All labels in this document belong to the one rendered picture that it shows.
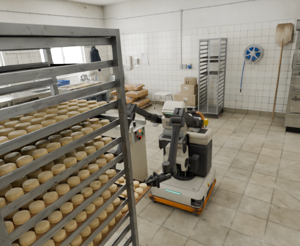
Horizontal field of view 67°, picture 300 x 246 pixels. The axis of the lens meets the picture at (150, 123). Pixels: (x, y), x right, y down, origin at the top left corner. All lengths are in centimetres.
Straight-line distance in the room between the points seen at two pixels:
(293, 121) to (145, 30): 448
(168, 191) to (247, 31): 438
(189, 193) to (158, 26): 520
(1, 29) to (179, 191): 218
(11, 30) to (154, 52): 630
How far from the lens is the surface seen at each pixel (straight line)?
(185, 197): 251
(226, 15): 609
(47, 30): 77
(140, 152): 279
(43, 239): 93
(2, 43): 73
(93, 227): 119
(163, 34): 673
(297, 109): 497
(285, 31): 581
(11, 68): 122
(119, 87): 103
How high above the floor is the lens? 174
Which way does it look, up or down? 19 degrees down
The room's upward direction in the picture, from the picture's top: 3 degrees counter-clockwise
